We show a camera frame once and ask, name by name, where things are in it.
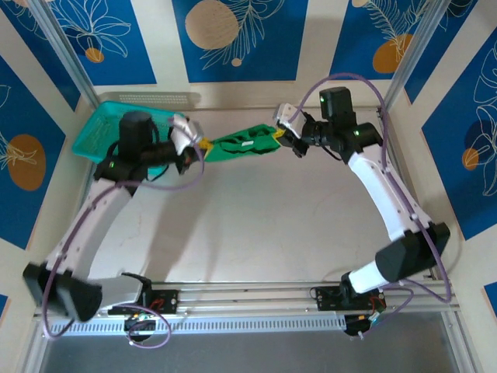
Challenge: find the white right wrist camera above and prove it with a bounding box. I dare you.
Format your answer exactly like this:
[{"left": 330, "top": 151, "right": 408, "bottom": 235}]
[{"left": 273, "top": 102, "right": 308, "bottom": 138}]

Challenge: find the aluminium table side rail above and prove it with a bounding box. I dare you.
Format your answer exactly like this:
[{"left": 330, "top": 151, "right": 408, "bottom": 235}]
[{"left": 377, "top": 108, "right": 438, "bottom": 281}]

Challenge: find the small electronics board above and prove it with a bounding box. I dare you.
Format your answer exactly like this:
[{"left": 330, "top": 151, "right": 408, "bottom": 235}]
[
  {"left": 344, "top": 312, "right": 384, "bottom": 340},
  {"left": 123, "top": 313, "right": 161, "bottom": 343}
]

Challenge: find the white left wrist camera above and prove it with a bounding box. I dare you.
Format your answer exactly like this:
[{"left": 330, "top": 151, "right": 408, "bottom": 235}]
[{"left": 168, "top": 114, "right": 206, "bottom": 155}]

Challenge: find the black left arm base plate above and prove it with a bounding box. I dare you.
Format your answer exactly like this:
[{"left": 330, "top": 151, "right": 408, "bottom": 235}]
[{"left": 107, "top": 289, "right": 180, "bottom": 315}]

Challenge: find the perforated metal strip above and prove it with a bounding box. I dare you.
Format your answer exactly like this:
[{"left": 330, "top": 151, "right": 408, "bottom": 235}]
[{"left": 99, "top": 90, "right": 206, "bottom": 106}]

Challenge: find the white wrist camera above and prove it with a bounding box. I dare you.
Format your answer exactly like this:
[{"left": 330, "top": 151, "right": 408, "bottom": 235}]
[
  {"left": 168, "top": 114, "right": 206, "bottom": 155},
  {"left": 273, "top": 102, "right": 308, "bottom": 138}
]

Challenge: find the green t-shirt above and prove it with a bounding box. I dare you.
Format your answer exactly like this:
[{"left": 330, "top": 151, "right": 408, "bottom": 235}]
[{"left": 202, "top": 123, "right": 281, "bottom": 163}]

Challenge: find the teal plastic basket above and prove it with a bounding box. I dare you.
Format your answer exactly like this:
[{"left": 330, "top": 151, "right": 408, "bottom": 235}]
[{"left": 71, "top": 100, "right": 186, "bottom": 178}]

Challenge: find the aluminium rail frame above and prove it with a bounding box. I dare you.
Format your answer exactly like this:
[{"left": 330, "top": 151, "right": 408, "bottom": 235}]
[{"left": 33, "top": 280, "right": 462, "bottom": 320}]

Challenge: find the aluminium corner post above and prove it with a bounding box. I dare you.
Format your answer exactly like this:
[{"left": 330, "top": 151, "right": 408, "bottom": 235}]
[
  {"left": 27, "top": 0, "right": 99, "bottom": 105},
  {"left": 379, "top": 0, "right": 451, "bottom": 117}
]

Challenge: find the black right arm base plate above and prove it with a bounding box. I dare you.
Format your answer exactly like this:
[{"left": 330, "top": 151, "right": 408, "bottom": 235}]
[{"left": 315, "top": 285, "right": 388, "bottom": 312}]

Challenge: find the slotted grey cable duct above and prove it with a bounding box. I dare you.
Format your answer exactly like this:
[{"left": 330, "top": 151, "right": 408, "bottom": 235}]
[{"left": 48, "top": 314, "right": 347, "bottom": 336}]

